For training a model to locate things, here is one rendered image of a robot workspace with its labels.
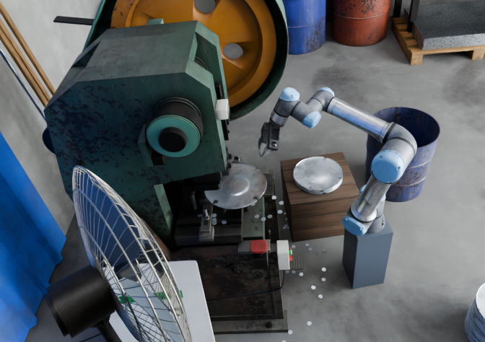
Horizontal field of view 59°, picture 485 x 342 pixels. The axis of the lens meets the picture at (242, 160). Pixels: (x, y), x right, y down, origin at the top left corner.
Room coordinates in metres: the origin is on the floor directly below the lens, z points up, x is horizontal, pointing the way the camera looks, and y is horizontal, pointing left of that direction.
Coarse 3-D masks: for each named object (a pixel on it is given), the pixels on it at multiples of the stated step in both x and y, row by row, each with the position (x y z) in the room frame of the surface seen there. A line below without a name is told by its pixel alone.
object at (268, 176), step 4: (268, 176) 1.44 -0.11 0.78; (272, 176) 1.44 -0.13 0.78; (268, 180) 1.41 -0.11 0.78; (272, 180) 1.41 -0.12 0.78; (268, 184) 1.39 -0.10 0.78; (272, 184) 1.39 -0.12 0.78; (268, 188) 1.36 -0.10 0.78; (272, 188) 1.36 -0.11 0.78; (268, 192) 1.34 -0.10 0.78; (272, 192) 1.34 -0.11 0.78; (256, 196) 1.33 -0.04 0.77; (264, 196) 1.33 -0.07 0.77; (244, 208) 1.36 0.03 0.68; (248, 208) 1.36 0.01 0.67
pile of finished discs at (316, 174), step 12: (300, 168) 1.88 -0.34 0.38; (312, 168) 1.86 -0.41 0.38; (324, 168) 1.85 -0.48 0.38; (336, 168) 1.84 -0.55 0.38; (300, 180) 1.78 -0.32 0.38; (312, 180) 1.76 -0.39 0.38; (324, 180) 1.75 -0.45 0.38; (336, 180) 1.74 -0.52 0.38; (312, 192) 1.69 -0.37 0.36; (324, 192) 1.67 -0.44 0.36
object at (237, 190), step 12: (240, 168) 1.52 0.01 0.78; (252, 168) 1.51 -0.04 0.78; (228, 180) 1.44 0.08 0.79; (240, 180) 1.43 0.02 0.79; (252, 180) 1.43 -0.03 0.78; (264, 180) 1.41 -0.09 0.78; (216, 192) 1.39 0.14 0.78; (228, 192) 1.37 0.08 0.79; (240, 192) 1.36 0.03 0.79; (252, 192) 1.35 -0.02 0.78; (264, 192) 1.34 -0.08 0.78; (216, 204) 1.31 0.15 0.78; (228, 204) 1.30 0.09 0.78; (240, 204) 1.29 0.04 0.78
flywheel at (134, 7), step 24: (120, 0) 1.79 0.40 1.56; (144, 0) 1.81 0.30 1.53; (168, 0) 1.80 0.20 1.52; (192, 0) 1.79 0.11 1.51; (216, 0) 1.78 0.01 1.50; (240, 0) 1.76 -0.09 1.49; (264, 0) 1.73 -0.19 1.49; (120, 24) 1.79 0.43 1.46; (144, 24) 1.82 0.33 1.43; (216, 24) 1.78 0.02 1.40; (240, 24) 1.76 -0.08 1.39; (264, 24) 1.72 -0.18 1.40; (264, 48) 1.72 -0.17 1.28; (240, 72) 1.77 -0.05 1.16; (264, 72) 1.72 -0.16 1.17; (240, 96) 1.74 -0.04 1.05
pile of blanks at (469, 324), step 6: (474, 300) 0.98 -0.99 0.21; (474, 306) 0.96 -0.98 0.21; (468, 312) 0.98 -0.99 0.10; (474, 312) 0.93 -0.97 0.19; (468, 318) 0.95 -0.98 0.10; (474, 318) 0.92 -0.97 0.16; (480, 318) 0.89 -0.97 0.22; (468, 324) 0.93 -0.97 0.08; (474, 324) 0.90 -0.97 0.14; (480, 324) 0.88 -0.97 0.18; (468, 330) 0.92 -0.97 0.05; (474, 330) 0.89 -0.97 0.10; (480, 330) 0.87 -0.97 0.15; (468, 336) 0.90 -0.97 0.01; (474, 336) 0.87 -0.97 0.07; (480, 336) 0.85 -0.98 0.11
